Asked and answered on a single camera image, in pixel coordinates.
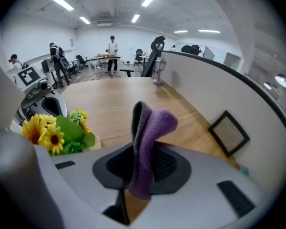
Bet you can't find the purple cloth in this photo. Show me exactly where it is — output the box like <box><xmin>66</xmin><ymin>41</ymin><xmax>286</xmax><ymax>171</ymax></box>
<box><xmin>127</xmin><ymin>101</ymin><xmax>179</xmax><ymax>200</ymax></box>

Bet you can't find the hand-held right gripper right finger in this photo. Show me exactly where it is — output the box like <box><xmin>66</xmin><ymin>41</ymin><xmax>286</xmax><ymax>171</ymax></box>
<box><xmin>133</xmin><ymin>141</ymin><xmax>270</xmax><ymax>229</ymax></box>

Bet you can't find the black computer monitor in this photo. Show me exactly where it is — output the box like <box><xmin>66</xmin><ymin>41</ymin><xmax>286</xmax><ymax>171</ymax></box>
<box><xmin>41</xmin><ymin>59</ymin><xmax>51</xmax><ymax>74</ymax></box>

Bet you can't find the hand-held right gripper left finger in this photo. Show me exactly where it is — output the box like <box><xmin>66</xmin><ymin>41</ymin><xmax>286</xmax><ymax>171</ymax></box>
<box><xmin>34</xmin><ymin>142</ymin><xmax>135</xmax><ymax>229</ymax></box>

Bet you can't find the white storage cabinet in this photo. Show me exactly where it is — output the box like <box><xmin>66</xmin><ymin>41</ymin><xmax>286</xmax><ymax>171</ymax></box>
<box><xmin>203</xmin><ymin>46</ymin><xmax>244</xmax><ymax>74</ymax></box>

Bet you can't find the white work table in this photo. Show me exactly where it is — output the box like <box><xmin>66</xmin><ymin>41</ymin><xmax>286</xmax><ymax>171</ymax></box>
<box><xmin>85</xmin><ymin>52</ymin><xmax>122</xmax><ymax>74</ymax></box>

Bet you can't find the small lilac lantern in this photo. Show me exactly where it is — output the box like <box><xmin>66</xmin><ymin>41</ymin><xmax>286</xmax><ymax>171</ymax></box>
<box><xmin>152</xmin><ymin>57</ymin><xmax>167</xmax><ymax>86</ymax></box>

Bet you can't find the white desk partition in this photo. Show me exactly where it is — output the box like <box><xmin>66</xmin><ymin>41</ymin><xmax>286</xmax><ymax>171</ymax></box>
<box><xmin>160</xmin><ymin>50</ymin><xmax>286</xmax><ymax>197</ymax></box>

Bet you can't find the yellow sunflower potted plant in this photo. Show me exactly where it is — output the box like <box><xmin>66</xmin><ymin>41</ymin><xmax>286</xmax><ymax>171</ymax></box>
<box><xmin>20</xmin><ymin>108</ymin><xmax>102</xmax><ymax>156</ymax></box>

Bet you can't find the black high-back office chair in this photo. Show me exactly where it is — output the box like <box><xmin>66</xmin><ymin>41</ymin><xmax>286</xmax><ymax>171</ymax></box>
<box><xmin>120</xmin><ymin>35</ymin><xmax>166</xmax><ymax>78</ymax></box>

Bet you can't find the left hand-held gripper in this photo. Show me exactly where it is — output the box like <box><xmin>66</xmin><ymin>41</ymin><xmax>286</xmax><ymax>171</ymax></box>
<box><xmin>14</xmin><ymin>65</ymin><xmax>68</xmax><ymax>123</ymax></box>

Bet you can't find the black picture frame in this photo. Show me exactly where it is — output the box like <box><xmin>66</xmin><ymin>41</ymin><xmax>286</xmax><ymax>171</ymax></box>
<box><xmin>207</xmin><ymin>110</ymin><xmax>251</xmax><ymax>158</ymax></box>

